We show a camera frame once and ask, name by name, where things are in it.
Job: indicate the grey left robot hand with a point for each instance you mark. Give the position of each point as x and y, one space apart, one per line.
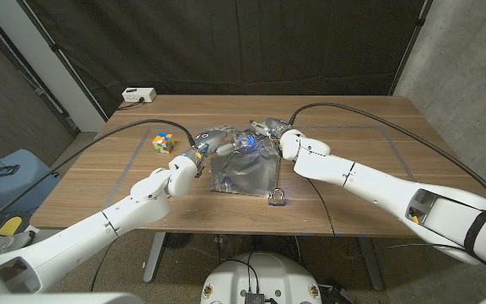
213 141

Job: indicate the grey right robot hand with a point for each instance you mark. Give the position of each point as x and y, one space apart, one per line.
274 126

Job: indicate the aluminum foil sheet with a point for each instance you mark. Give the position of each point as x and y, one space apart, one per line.
247 173

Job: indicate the white robot shoulder cover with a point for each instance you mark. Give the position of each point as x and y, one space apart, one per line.
57 299

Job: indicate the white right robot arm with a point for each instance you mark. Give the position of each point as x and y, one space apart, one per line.
374 186

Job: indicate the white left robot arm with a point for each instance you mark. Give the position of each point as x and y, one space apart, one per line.
91 230

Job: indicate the colourful cube toy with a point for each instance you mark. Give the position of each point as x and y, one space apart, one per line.
163 143

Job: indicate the small foil-wrapped object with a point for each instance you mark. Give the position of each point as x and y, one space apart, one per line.
277 198

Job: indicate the grey tape outline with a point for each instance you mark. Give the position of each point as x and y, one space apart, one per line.
352 126

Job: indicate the white power strip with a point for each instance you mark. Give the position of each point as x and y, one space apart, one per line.
138 94

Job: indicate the black ribbed round object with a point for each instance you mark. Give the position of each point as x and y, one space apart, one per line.
178 240

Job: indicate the grey table leg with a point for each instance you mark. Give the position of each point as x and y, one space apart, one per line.
154 257
371 266

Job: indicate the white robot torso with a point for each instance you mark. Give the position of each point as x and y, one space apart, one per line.
264 274

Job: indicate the black backdrop stand pole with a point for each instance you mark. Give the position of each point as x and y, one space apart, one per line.
409 42
61 55

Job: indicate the blue plastic container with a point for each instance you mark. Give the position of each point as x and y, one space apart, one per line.
19 190

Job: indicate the black slipper yellow insole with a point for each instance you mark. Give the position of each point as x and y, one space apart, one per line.
11 224

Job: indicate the grey sneaker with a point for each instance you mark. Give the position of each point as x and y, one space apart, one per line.
2 244

